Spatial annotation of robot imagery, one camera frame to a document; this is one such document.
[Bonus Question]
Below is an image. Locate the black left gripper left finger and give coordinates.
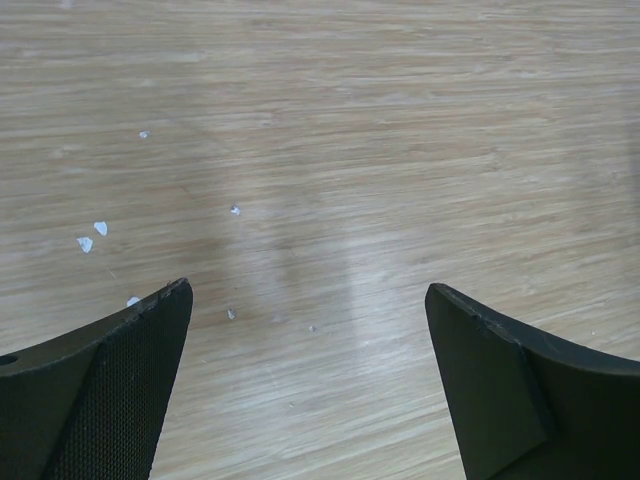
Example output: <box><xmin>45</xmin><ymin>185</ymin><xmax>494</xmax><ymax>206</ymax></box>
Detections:
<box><xmin>1</xmin><ymin>278</ymin><xmax>193</xmax><ymax>479</ymax></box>

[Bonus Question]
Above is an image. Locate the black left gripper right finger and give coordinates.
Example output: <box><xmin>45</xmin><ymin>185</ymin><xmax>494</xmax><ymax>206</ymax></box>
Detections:
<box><xmin>425</xmin><ymin>283</ymin><xmax>639</xmax><ymax>479</ymax></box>

